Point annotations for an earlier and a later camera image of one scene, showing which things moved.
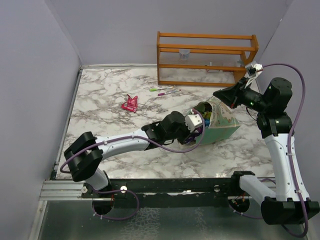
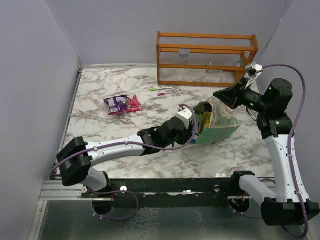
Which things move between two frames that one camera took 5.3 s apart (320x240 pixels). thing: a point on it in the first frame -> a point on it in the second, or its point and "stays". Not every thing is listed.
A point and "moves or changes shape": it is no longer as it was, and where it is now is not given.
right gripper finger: x=228 y=95 stays
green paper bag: x=222 y=125 stays
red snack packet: x=131 y=104 moves or changes shape
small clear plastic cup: x=185 y=53 stays
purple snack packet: x=192 y=140 moves or changes shape
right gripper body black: x=249 y=97 stays
